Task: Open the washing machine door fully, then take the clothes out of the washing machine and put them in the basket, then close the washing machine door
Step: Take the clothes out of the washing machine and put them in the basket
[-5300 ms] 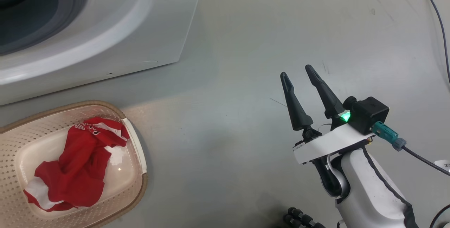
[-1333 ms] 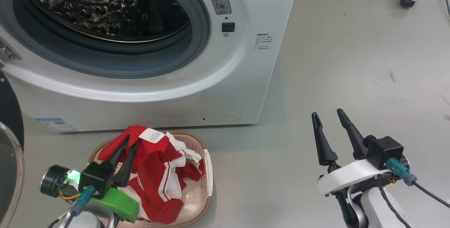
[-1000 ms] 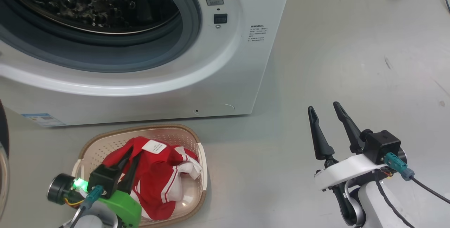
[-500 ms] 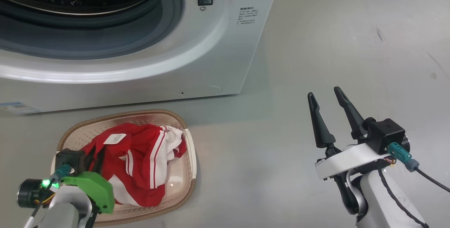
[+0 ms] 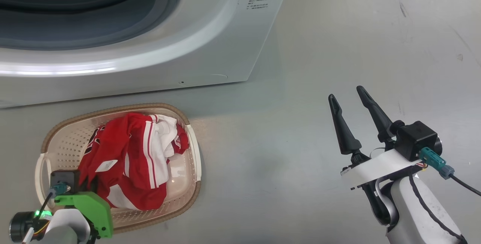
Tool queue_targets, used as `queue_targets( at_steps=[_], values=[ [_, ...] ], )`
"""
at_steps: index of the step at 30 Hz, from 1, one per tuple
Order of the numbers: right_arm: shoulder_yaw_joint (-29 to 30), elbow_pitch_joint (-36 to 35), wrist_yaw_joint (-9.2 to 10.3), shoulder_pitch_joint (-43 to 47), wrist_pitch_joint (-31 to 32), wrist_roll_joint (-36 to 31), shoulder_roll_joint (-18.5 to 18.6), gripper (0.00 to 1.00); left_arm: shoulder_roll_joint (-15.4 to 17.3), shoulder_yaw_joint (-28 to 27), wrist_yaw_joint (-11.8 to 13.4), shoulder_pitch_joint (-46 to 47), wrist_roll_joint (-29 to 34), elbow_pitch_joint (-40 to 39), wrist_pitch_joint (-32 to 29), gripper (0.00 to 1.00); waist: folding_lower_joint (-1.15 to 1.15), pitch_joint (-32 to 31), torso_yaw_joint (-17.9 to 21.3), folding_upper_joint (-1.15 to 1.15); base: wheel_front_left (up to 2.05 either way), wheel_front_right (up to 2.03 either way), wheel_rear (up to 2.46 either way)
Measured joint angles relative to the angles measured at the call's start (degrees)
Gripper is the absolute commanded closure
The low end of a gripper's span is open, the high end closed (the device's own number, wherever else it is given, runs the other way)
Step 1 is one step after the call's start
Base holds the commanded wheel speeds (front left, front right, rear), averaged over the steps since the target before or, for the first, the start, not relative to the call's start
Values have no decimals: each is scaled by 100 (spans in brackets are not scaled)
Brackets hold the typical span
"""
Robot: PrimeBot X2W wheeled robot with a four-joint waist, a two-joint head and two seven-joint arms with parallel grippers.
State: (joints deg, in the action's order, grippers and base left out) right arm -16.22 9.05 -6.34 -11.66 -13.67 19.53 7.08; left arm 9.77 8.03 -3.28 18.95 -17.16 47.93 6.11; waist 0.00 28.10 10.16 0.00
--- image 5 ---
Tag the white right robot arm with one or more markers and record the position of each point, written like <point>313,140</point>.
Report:
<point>417,217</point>

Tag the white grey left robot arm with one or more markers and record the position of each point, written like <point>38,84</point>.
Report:
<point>64,232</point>

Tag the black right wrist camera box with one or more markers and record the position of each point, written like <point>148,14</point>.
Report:
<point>413,138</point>

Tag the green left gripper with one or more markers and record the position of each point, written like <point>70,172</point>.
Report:
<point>96,210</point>

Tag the white front-load washing machine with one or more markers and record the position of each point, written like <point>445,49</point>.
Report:
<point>210,41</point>

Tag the cream perforated laundry basket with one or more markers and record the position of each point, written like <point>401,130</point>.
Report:
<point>184,172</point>

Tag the red and white jersey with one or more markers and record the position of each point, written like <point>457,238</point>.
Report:
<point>127,161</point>

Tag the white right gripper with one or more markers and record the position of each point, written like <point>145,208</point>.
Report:
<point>379,167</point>

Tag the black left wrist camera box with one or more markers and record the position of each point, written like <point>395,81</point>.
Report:
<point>64,178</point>

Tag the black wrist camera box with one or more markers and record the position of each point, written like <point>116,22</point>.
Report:
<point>64,178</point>
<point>413,138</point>

